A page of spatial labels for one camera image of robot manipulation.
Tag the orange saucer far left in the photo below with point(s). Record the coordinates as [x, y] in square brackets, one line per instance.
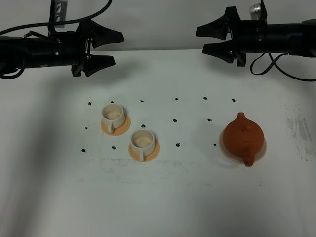
[118, 131]

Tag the orange saucer near centre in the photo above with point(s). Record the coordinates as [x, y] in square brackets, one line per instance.
[149, 157]

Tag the white teacup far left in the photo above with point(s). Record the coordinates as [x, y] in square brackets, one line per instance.
[113, 116]

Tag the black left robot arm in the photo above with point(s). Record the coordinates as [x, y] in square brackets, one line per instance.
[33, 50]

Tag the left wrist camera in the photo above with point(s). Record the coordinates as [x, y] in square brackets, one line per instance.
[58, 10]

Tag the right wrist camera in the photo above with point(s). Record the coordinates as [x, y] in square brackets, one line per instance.
[258, 11]

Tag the beige teapot saucer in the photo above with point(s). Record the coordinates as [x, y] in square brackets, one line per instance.
[237, 159]

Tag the white teacup near centre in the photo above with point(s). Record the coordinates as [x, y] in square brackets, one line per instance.
[142, 143]

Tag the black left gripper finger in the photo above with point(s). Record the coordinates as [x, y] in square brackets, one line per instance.
[97, 62]
[102, 36]

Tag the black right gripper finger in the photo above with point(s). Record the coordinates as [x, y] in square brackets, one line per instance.
[220, 50]
[217, 29]

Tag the brown clay teapot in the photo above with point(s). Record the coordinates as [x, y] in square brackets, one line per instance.
[243, 138]

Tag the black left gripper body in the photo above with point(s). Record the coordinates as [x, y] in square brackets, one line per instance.
[72, 48]

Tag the orange saucer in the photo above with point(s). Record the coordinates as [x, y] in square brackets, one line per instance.
[118, 131]
[149, 157]

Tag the white teacup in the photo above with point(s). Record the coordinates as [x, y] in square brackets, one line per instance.
[113, 116]
[142, 143]

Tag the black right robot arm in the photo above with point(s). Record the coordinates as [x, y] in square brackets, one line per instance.
[297, 39]

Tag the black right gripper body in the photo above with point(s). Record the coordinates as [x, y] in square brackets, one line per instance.
[245, 34]

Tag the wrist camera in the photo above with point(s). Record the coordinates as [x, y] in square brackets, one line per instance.
[258, 11]
[58, 10]

